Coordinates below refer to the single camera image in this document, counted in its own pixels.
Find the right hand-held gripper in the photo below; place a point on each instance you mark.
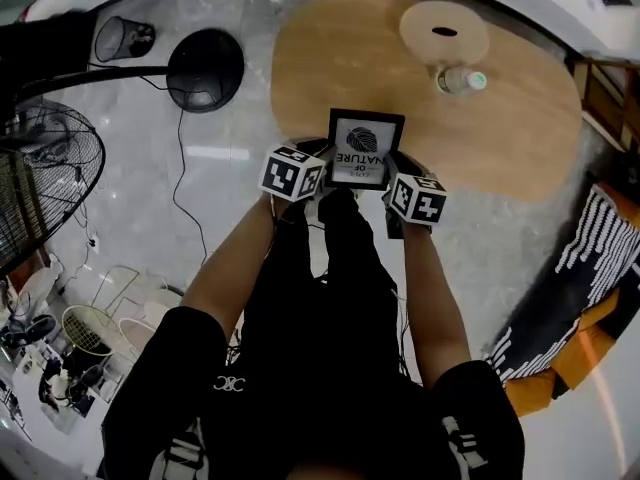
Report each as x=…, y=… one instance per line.
x=417, y=200

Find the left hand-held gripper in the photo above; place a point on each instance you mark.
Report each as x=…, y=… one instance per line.
x=285, y=173

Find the black picture frame leaf print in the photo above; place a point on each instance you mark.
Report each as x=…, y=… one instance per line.
x=364, y=150

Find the person's left forearm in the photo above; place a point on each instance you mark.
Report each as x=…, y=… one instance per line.
x=235, y=263

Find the person's right forearm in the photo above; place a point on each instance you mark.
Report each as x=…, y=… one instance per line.
x=434, y=298

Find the wooden table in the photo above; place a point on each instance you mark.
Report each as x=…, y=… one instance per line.
x=500, y=133

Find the clear plastic water bottle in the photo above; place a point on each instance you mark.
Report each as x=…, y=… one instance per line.
x=461, y=81

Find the round beige lamp shade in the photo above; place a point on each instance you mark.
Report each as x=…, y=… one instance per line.
x=444, y=30

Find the black white striped blanket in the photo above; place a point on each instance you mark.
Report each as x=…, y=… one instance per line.
x=590, y=278

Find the person's black clothing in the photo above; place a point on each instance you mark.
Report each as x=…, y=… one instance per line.
x=315, y=368

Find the wooden shelf unit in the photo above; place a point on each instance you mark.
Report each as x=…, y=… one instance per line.
x=607, y=100

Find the orange sofa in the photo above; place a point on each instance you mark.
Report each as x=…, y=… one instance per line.
x=575, y=358

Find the black standing fan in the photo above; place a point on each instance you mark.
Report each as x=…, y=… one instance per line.
x=60, y=133

